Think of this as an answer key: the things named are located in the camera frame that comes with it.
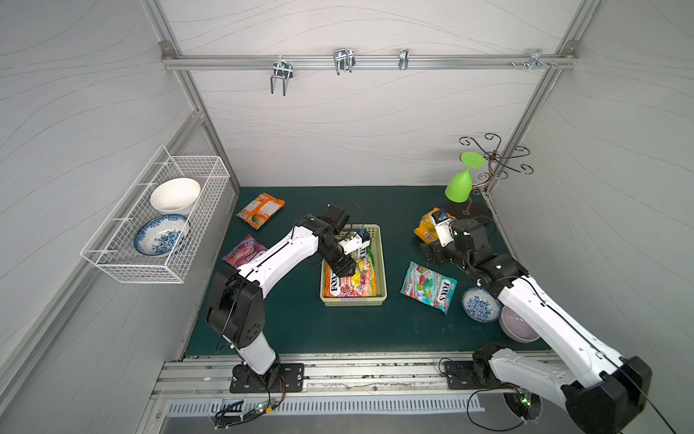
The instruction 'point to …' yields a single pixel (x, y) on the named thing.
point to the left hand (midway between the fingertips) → (348, 267)
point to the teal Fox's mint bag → (427, 286)
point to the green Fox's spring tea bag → (366, 252)
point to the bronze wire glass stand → (499, 160)
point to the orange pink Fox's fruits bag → (362, 283)
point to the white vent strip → (314, 405)
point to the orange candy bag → (258, 212)
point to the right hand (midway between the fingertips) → (439, 236)
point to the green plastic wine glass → (459, 188)
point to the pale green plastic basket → (376, 242)
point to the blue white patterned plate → (162, 235)
